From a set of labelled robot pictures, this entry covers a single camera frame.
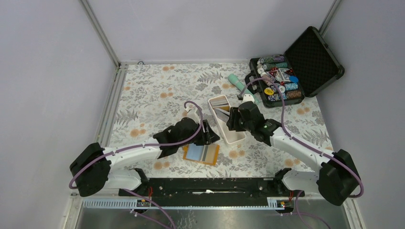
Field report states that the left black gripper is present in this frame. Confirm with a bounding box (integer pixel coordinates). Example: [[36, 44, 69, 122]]
[[179, 120, 220, 148]]

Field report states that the orange leather card holder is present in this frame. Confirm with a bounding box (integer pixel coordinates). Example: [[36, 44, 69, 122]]
[[182, 144, 220, 166]]

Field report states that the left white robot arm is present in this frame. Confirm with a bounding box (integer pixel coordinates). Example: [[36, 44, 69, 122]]
[[69, 117, 220, 197]]

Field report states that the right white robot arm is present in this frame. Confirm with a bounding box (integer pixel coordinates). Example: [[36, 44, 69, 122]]
[[226, 102, 364, 206]]

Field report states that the grey card in tray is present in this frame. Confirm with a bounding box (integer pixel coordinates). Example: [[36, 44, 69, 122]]
[[214, 108, 230, 123]]

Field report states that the cards stack in tray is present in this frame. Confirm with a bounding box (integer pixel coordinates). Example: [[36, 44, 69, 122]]
[[209, 97, 229, 107]]

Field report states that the white plastic tray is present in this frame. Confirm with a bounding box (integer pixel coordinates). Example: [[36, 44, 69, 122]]
[[208, 95, 246, 146]]

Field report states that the floral table mat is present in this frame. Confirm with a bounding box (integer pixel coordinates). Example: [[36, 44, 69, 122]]
[[109, 63, 332, 177]]

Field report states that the black poker chip case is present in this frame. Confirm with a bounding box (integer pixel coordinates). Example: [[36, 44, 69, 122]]
[[245, 26, 345, 108]]

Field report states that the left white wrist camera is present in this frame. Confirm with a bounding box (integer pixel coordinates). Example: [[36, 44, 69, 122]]
[[182, 108, 200, 123]]

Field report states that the mint green handle tool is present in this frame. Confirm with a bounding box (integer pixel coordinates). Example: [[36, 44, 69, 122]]
[[228, 73, 258, 104]]

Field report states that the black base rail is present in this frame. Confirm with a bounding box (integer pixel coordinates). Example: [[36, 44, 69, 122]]
[[133, 178, 305, 208]]

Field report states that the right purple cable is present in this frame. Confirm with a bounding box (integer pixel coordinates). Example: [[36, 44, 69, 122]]
[[238, 77, 364, 229]]

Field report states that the purple cable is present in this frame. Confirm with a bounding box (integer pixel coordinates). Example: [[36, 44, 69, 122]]
[[238, 77, 364, 229], [69, 101, 204, 229]]

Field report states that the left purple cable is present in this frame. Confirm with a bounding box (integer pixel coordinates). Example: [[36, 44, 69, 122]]
[[69, 101, 204, 229]]

